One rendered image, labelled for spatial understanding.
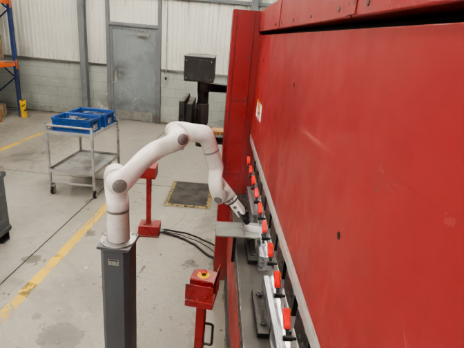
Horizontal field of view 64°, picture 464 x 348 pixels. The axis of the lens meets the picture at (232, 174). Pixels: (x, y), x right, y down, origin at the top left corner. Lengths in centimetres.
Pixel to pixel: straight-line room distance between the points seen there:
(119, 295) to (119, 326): 21
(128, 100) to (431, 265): 916
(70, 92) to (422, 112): 973
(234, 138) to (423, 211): 249
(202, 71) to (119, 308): 182
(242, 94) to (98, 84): 713
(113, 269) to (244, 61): 172
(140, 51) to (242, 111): 655
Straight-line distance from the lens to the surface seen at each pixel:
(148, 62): 927
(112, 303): 233
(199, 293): 217
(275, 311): 178
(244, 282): 208
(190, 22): 906
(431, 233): 57
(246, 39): 289
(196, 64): 305
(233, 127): 296
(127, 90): 949
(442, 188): 55
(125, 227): 209
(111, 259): 216
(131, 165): 195
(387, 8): 74
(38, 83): 1048
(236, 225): 236
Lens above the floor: 210
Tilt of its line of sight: 20 degrees down
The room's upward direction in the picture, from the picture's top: 5 degrees clockwise
